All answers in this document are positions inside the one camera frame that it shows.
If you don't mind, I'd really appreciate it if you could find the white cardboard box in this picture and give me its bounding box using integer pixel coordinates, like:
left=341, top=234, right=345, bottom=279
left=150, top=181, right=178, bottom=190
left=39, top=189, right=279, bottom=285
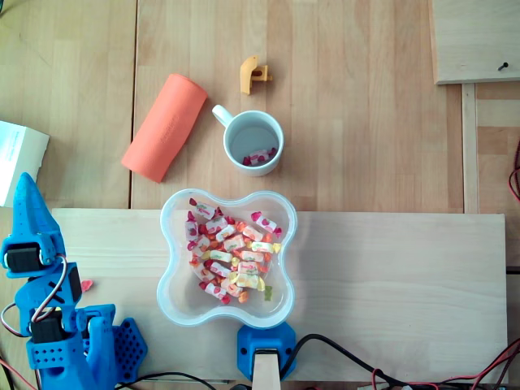
left=0, top=120, right=50, bottom=208

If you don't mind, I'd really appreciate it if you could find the clear Haribo plastic tub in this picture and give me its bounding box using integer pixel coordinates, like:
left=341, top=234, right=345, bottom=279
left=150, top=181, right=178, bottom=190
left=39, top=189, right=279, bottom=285
left=156, top=187, right=299, bottom=329

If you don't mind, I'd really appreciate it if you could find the orange foam roll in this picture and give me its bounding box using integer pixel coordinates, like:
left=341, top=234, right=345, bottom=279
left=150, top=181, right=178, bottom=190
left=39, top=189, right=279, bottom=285
left=120, top=72, right=209, bottom=184

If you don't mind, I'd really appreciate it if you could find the yellow wrapped candy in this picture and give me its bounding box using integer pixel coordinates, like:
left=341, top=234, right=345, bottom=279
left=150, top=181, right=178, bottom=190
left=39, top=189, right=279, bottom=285
left=245, top=240, right=282, bottom=254
left=227, top=271, right=266, bottom=292
left=201, top=249, right=241, bottom=265

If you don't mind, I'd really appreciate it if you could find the pink wrapped candy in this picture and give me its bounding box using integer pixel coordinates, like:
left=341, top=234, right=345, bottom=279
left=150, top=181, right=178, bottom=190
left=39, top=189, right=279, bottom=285
left=233, top=261, right=269, bottom=275

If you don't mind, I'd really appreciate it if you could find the white ceramic mug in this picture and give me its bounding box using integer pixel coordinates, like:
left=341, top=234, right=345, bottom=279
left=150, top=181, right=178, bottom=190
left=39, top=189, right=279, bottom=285
left=211, top=104, right=285, bottom=178

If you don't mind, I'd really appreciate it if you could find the orange 3D-printed part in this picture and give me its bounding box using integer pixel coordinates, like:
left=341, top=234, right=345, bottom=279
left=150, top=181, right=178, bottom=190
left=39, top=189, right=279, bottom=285
left=239, top=55, right=274, bottom=96

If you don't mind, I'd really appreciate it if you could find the light wooden base board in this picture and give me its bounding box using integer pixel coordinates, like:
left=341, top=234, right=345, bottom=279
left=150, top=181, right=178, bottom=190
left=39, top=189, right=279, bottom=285
left=44, top=207, right=509, bottom=384

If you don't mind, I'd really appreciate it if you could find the pale plywood panel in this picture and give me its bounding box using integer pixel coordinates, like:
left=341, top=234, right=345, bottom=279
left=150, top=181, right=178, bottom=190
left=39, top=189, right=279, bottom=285
left=428, top=0, right=520, bottom=85

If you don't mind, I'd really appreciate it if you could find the red cable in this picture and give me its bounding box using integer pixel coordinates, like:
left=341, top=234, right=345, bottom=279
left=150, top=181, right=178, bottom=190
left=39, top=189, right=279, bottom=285
left=0, top=357, right=37, bottom=390
left=370, top=340, right=520, bottom=390
left=508, top=140, right=520, bottom=204

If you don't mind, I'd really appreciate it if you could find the black cable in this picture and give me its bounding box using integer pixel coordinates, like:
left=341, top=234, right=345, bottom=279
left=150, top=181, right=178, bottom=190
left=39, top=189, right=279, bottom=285
left=115, top=371, right=220, bottom=390
left=279, top=333, right=520, bottom=390

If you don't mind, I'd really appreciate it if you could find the blue printed post base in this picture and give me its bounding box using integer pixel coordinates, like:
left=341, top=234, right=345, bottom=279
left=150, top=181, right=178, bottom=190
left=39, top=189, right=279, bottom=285
left=236, top=320, right=297, bottom=382

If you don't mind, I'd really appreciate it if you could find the wooden camera post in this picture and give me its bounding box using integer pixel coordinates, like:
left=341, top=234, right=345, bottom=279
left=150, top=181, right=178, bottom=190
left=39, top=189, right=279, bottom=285
left=251, top=351, right=281, bottom=390

